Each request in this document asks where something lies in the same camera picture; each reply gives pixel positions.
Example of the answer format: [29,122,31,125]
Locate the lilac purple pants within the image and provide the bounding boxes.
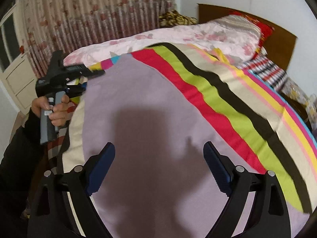
[81,53,310,238]

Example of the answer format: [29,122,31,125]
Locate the person's left hand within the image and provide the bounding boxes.
[31,95,70,127]

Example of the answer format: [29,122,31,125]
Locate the cream panelled door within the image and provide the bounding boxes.
[1,4,36,114]

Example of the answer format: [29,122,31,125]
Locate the floral striped curtain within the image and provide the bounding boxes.
[17,0,175,78]

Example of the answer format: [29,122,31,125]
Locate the colourful striped blanket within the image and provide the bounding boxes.
[62,42,317,215]

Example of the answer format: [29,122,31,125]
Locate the person's dark left sleeve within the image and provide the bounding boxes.
[1,110,45,237]

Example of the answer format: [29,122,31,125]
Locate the yellow brown patterned blanket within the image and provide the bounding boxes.
[159,10,198,28]

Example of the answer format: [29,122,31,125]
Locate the floral nightstand cover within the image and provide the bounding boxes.
[280,77,316,132]

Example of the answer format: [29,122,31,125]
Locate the red checkered cloth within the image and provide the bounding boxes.
[237,55,287,91]

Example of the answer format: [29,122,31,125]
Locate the dark brown small headboard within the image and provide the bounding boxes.
[198,3,297,70]

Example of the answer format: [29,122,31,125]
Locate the pink floral quilt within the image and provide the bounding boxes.
[63,15,261,67]

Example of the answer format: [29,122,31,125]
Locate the red floral pillow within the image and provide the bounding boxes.
[230,11,275,48]

